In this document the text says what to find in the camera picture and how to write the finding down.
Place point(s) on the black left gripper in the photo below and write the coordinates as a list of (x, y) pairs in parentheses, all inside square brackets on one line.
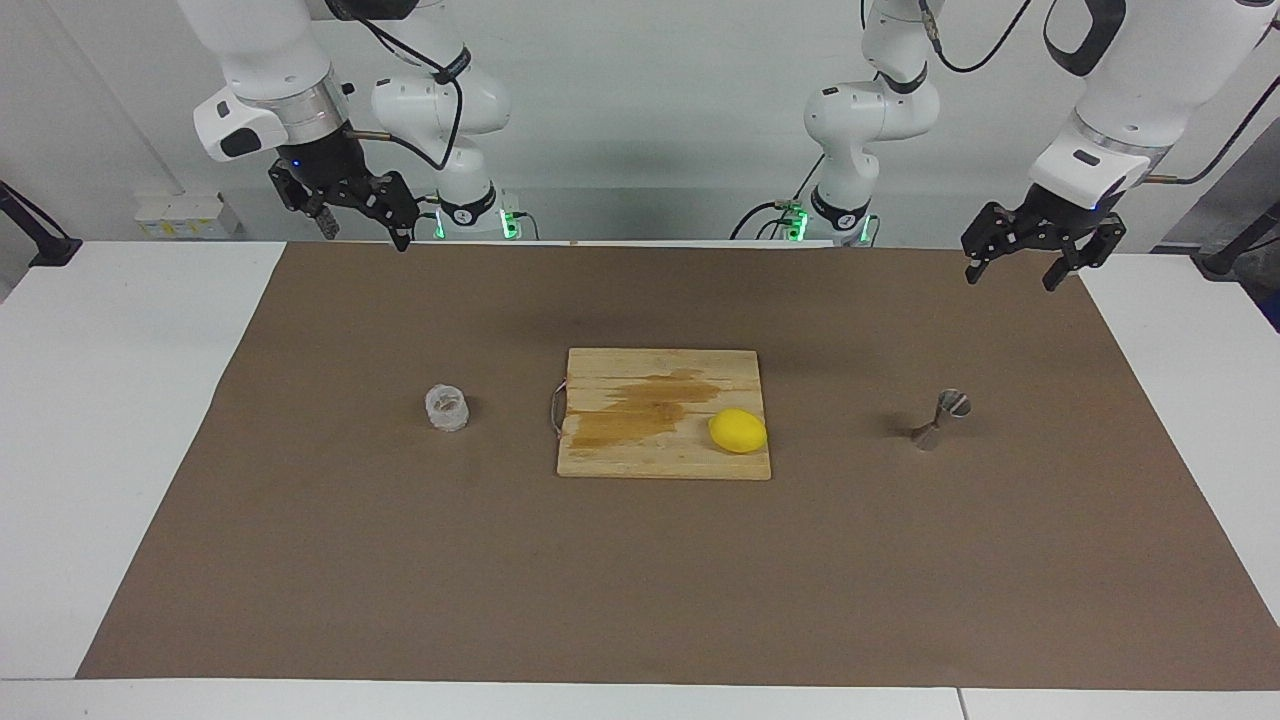
[(1060, 218)]

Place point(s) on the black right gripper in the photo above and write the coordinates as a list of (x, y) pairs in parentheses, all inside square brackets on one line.
[(320, 165)]

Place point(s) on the steel double jigger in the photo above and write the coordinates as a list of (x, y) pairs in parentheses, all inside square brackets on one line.
[(945, 418)]

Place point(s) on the small clear glass cup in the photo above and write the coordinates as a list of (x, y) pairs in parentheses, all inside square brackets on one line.
[(447, 408)]

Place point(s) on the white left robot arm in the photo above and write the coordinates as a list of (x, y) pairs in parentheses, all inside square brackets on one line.
[(1150, 80)]

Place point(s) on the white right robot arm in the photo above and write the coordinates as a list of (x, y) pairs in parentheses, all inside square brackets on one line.
[(265, 60)]

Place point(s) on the white power strip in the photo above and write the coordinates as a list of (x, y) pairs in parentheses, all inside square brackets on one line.
[(185, 215)]

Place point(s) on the wooden cutting board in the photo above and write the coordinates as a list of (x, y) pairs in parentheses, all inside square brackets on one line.
[(620, 450)]

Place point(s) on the yellow lemon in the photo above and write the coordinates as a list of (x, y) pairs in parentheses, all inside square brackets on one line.
[(738, 431)]

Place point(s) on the brown paper table mat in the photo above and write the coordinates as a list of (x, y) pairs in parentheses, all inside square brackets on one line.
[(640, 580)]

